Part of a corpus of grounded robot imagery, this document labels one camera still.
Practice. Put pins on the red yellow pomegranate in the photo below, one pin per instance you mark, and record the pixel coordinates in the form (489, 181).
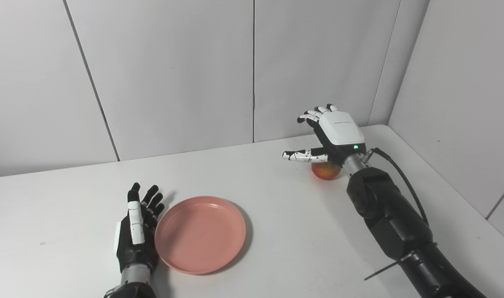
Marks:
(326, 171)

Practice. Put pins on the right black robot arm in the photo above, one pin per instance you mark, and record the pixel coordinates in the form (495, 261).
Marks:
(397, 223)

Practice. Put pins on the pink round plate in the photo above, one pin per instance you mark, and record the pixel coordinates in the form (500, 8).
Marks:
(200, 235)

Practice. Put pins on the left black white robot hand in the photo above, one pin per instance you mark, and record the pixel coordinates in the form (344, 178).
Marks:
(134, 236)

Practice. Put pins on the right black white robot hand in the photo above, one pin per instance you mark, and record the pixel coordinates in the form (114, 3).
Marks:
(339, 130)

